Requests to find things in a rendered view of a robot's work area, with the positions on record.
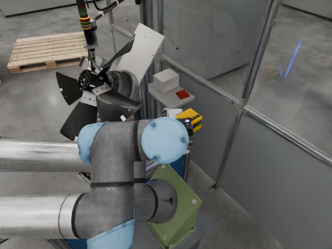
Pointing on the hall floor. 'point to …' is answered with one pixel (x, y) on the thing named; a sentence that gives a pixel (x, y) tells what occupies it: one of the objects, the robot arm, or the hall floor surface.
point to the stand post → (144, 99)
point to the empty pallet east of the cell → (47, 51)
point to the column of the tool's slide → (154, 58)
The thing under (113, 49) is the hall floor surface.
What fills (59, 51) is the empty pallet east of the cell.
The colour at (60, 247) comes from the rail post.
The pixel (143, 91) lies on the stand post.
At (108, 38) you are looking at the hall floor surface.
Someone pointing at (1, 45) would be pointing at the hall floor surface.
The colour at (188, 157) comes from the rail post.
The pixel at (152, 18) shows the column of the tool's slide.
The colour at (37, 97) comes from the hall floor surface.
